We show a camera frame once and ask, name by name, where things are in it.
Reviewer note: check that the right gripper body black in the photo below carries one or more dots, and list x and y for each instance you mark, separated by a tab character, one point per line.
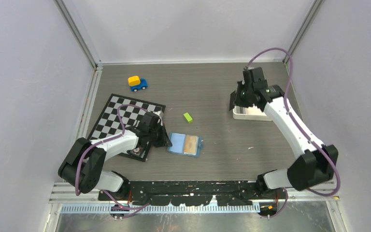
242	96

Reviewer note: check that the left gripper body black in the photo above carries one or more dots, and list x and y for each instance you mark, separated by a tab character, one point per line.
154	134

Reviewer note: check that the white plastic box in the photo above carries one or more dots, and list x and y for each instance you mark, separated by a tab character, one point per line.
250	113

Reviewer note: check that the blue card holder wallet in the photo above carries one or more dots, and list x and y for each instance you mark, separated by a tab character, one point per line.
178	140

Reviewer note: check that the gold credit card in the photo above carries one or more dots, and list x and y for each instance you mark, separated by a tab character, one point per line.
191	144

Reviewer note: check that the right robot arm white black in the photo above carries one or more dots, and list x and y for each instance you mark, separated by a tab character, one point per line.
315	162

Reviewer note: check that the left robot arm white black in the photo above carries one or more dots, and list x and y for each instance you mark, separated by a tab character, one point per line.
83	165

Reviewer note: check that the small compass in black case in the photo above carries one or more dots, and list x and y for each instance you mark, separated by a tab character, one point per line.
138	152

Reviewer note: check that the green block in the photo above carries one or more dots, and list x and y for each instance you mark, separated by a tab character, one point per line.
188	117

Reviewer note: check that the black white chessboard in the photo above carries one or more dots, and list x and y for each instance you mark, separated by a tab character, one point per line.
113	127

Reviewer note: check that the blue yellow toy car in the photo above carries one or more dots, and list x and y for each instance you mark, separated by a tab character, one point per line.
136	83

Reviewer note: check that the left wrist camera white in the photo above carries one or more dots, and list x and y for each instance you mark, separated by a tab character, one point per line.
160	115

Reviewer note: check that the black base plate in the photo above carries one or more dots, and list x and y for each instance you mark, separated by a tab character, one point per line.
192	193

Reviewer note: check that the aluminium frame rail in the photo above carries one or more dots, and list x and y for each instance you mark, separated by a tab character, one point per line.
63	194

